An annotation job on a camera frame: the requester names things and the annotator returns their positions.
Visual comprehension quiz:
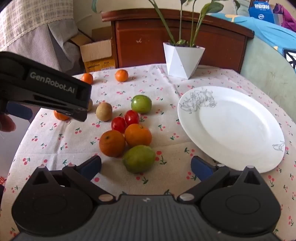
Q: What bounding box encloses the green lime front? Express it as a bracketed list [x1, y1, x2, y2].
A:
[122, 145, 156, 174]

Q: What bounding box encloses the large orange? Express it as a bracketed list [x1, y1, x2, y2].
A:
[99, 130, 126, 157]
[125, 123, 152, 147]

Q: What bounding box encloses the brown wooden cabinet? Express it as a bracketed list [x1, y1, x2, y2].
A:
[101, 9, 254, 72]

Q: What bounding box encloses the cherry print tablecloth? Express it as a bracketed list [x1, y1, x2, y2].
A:
[1, 64, 295, 240]

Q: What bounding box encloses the green lime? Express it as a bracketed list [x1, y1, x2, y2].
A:
[122, 145, 156, 174]
[131, 95, 152, 114]

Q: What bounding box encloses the green sofa armrest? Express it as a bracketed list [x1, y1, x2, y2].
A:
[240, 36, 295, 121]

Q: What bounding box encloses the blue carton box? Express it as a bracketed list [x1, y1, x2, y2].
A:
[248, 1, 275, 24]

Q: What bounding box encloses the cardboard box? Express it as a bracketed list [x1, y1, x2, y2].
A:
[70, 26, 116, 72]

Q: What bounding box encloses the small orange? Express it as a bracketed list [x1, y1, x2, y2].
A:
[80, 73, 94, 85]
[115, 69, 129, 82]

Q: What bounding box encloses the red cherry tomato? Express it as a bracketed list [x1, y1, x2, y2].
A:
[111, 116, 126, 134]
[124, 110, 139, 126]

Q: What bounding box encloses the blue printed blanket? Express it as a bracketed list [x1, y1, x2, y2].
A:
[211, 13, 296, 69]

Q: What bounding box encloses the checkered curtain fabric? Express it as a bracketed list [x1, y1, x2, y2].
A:
[1, 1, 81, 75]

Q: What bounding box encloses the person's left hand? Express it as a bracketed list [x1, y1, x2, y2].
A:
[0, 114, 16, 132]

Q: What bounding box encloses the brown kiwi fruit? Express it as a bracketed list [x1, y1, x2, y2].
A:
[96, 102, 112, 121]

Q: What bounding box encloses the green lime back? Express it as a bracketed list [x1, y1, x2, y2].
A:
[131, 95, 152, 114]

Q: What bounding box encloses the green leafy plant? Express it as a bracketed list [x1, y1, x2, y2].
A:
[91, 0, 241, 48]

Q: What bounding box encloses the white geometric plant pot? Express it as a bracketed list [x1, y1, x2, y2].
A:
[163, 43, 205, 79]

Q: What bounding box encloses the white round plate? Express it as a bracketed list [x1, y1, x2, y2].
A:
[178, 86, 285, 173]

